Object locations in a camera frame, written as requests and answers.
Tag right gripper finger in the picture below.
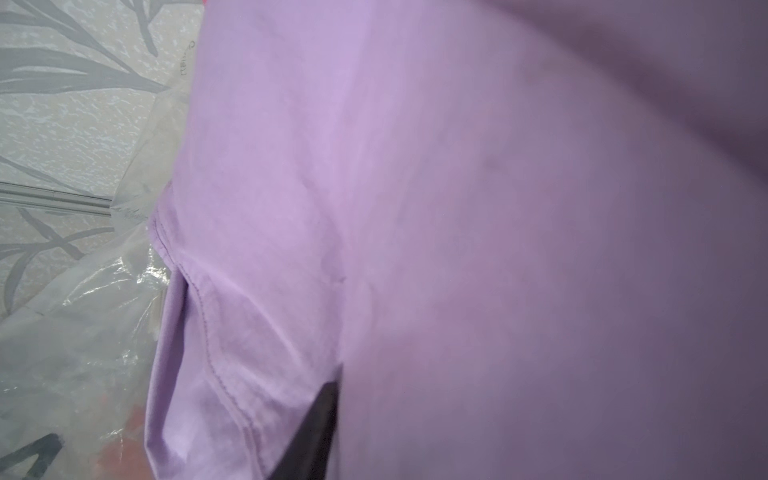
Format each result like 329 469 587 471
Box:
268 382 339 480

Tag clear plastic vacuum bag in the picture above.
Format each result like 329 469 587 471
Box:
1 43 196 479

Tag lilac garment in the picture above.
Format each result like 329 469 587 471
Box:
145 1 767 479

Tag pink watering can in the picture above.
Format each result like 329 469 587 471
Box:
94 407 154 480

